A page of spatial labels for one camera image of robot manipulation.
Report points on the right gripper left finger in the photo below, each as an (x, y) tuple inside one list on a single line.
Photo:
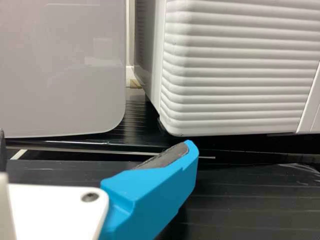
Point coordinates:
[(2, 152)]

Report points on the incubator door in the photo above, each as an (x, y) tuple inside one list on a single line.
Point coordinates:
[(237, 62)]

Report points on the white box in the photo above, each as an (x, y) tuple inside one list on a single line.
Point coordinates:
[(62, 62)]

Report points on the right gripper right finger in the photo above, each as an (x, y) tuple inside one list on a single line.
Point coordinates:
[(150, 195)]

